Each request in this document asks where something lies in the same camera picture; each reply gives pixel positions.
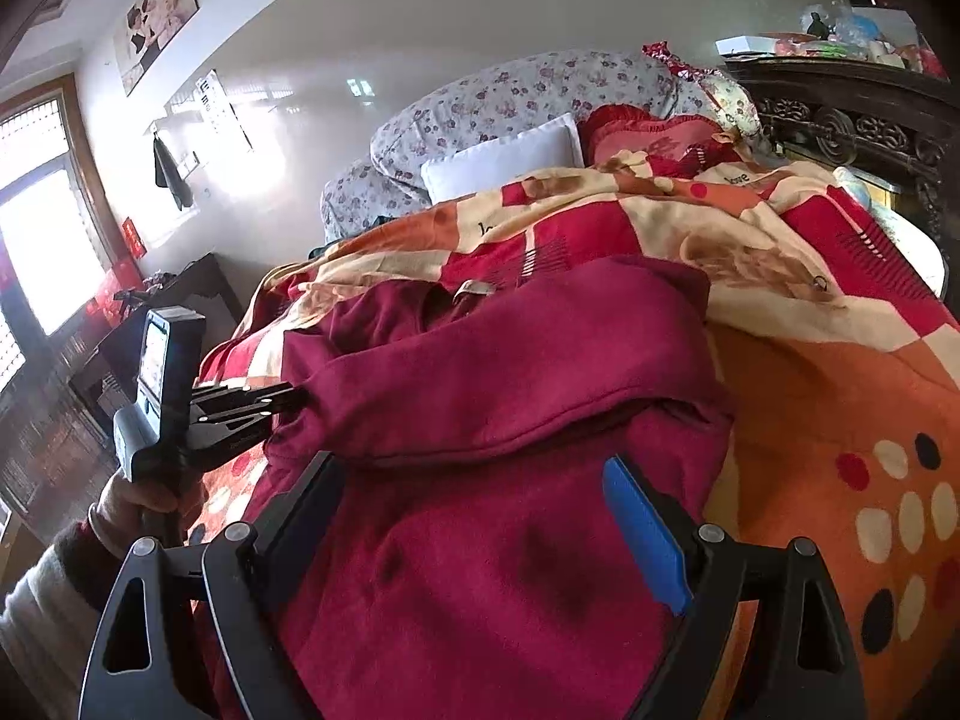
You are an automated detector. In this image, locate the grey floral quilt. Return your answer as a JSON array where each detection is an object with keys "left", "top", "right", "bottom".
[{"left": 320, "top": 49, "right": 760, "bottom": 245}]

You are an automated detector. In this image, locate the orange red printed blanket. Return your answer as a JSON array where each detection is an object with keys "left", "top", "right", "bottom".
[{"left": 196, "top": 161, "right": 960, "bottom": 720}]

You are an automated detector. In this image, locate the person's left hand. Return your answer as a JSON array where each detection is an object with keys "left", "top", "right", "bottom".
[{"left": 88, "top": 465, "right": 209, "bottom": 563}]

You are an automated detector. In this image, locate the dark wooden table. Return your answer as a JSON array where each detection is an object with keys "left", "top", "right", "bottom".
[{"left": 66, "top": 253, "right": 242, "bottom": 452}]

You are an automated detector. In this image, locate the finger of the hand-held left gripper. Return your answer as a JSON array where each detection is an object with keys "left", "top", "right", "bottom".
[
  {"left": 190, "top": 381, "right": 310, "bottom": 422},
  {"left": 187, "top": 418, "right": 274, "bottom": 470}
]

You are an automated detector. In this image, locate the white pillow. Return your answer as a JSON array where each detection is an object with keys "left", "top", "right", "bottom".
[{"left": 420, "top": 113, "right": 585, "bottom": 204}]

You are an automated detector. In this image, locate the dark red sweater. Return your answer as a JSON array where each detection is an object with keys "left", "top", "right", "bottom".
[{"left": 191, "top": 255, "right": 737, "bottom": 720}]

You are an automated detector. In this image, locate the pile of plastic bags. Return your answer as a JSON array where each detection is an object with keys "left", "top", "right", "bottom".
[{"left": 796, "top": 3, "right": 950, "bottom": 80}]

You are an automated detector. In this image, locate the dark hanging cloth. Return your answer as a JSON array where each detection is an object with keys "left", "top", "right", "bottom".
[{"left": 153, "top": 136, "right": 195, "bottom": 213}]

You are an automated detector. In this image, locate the flat white box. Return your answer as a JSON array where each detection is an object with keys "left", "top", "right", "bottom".
[{"left": 714, "top": 33, "right": 797, "bottom": 59}]

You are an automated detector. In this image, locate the wall poster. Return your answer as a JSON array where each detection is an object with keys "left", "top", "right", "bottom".
[{"left": 112, "top": 0, "right": 200, "bottom": 99}]

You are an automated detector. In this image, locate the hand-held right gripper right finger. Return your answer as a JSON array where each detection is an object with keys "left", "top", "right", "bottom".
[{"left": 603, "top": 455, "right": 871, "bottom": 720}]

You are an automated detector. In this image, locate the wooden framed window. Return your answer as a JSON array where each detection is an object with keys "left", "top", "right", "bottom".
[{"left": 0, "top": 73, "right": 125, "bottom": 394}]

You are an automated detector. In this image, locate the white wall calendar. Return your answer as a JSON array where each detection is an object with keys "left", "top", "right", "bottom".
[{"left": 169, "top": 69, "right": 257, "bottom": 160}]

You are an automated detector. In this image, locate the red patterned cloth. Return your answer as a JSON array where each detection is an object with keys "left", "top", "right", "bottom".
[{"left": 641, "top": 40, "right": 722, "bottom": 82}]

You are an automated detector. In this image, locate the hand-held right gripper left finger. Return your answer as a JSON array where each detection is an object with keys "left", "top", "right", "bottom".
[{"left": 79, "top": 450, "right": 347, "bottom": 720}]

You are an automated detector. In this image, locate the person's left forearm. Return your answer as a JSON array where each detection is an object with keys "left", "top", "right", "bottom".
[{"left": 0, "top": 519, "right": 128, "bottom": 720}]

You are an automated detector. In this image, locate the dark carved wooden headboard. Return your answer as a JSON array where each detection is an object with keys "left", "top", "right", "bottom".
[{"left": 723, "top": 55, "right": 959, "bottom": 242}]

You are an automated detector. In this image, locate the red heart-shaped pillow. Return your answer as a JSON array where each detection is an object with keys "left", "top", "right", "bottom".
[{"left": 580, "top": 104, "right": 752, "bottom": 181}]

